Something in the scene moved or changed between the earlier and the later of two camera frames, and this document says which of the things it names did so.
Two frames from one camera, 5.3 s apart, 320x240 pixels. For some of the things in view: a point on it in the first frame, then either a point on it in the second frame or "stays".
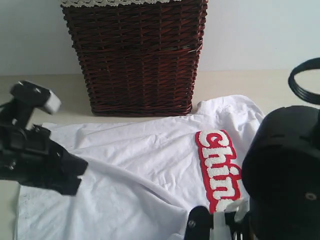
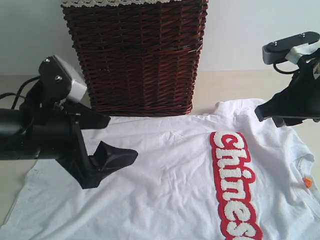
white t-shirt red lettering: x=144 y=174 stays
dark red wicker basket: x=139 y=60 stays
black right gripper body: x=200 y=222 -> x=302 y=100
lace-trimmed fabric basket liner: x=93 y=3 stays
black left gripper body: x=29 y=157 -> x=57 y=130
